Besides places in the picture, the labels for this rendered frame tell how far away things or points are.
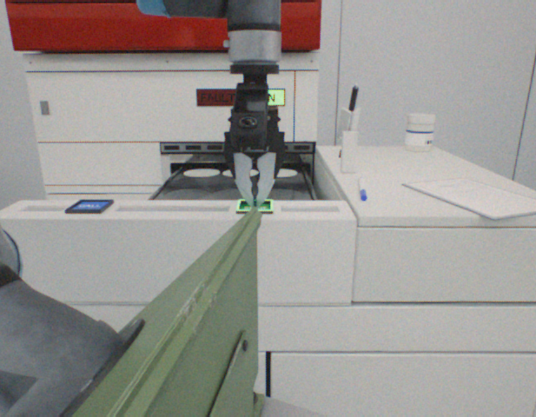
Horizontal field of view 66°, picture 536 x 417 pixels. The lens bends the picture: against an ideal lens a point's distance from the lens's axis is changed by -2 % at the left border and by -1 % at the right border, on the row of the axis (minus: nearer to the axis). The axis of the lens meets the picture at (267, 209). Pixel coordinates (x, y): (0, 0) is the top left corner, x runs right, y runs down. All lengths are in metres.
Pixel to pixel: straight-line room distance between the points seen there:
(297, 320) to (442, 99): 2.36
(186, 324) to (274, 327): 0.47
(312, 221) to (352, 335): 0.21
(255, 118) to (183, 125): 0.70
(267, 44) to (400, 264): 0.37
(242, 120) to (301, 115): 0.68
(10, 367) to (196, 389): 0.11
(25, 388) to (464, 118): 2.84
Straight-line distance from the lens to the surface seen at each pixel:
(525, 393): 0.87
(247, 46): 0.59
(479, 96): 2.98
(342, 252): 0.63
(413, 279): 0.68
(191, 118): 1.22
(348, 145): 0.87
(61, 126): 1.34
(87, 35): 1.24
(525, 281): 0.75
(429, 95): 2.86
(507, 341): 0.80
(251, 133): 0.52
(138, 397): 0.18
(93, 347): 0.30
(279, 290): 0.65
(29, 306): 0.31
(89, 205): 0.71
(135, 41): 1.20
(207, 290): 0.25
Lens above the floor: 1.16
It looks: 18 degrees down
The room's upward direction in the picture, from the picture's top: straight up
